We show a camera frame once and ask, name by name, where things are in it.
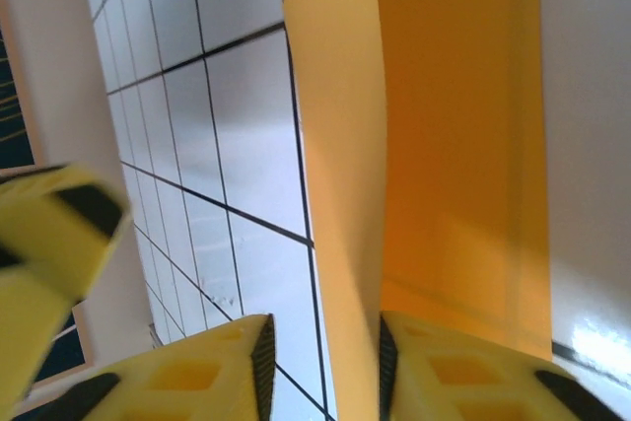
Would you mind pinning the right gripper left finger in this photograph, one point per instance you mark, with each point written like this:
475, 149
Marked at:
197, 381

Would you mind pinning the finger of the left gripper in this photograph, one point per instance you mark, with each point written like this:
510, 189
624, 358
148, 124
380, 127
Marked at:
44, 302

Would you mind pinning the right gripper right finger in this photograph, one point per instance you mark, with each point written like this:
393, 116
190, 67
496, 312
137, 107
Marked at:
468, 386

